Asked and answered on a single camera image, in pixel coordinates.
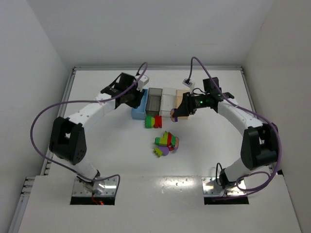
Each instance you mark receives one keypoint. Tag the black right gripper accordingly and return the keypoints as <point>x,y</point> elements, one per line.
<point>186,107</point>

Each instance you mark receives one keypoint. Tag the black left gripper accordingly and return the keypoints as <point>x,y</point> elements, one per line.
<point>137,98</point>

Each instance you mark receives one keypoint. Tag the purple lego brick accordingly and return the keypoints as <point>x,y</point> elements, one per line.
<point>172,116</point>

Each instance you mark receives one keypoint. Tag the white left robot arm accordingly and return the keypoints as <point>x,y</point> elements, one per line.
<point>68,137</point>

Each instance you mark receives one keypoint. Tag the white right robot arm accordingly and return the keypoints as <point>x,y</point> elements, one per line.
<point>259,142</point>

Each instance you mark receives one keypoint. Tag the amber transparent container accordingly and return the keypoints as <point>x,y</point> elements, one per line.
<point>182,106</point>

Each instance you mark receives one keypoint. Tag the blue container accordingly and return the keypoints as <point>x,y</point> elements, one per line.
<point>140,112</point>

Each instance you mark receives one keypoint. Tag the clear transparent container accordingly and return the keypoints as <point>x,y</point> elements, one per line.
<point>168,99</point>

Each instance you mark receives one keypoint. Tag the smoky grey container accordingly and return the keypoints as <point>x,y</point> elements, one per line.
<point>153,102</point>

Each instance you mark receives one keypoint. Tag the green red lego stack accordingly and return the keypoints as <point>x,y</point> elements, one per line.
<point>153,122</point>

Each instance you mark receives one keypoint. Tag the lime green lego stack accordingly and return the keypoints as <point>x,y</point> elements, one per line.
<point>165,144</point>

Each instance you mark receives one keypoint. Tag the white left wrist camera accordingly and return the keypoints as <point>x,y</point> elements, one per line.
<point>142,82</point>

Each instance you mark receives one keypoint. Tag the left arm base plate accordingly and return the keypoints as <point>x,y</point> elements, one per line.
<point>101,188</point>

